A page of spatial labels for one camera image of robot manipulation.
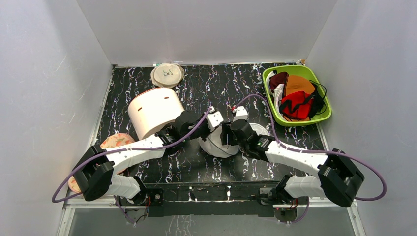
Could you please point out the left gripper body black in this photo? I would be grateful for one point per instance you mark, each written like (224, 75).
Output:
(202, 131)

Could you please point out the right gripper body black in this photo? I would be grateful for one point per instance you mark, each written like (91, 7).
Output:
(226, 132)

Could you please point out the white mesh laundry bag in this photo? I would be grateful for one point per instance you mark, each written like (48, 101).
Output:
(216, 149)

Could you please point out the red black bra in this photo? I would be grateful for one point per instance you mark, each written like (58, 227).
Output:
(297, 106)

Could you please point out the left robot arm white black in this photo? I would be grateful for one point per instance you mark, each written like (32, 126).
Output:
(97, 172)

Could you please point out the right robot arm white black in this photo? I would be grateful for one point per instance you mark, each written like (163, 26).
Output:
(331, 176)

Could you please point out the large beige cylindrical laundry bag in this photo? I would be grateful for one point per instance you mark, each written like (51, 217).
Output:
(151, 110)

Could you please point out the small beige round bra bag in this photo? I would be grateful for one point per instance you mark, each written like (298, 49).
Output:
(167, 75)

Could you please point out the dark red bra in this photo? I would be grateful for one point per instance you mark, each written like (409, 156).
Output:
(278, 79)

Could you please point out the orange black bra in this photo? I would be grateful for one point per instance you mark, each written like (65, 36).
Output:
(298, 83)

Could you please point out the pink floral flat laundry bag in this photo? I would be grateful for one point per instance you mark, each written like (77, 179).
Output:
(115, 140)

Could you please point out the white cloth in basin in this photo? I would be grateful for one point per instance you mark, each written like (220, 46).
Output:
(277, 96)

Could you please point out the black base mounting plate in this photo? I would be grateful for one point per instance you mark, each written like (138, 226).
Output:
(216, 198)

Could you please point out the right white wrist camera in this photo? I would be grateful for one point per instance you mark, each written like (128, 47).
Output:
(239, 113)

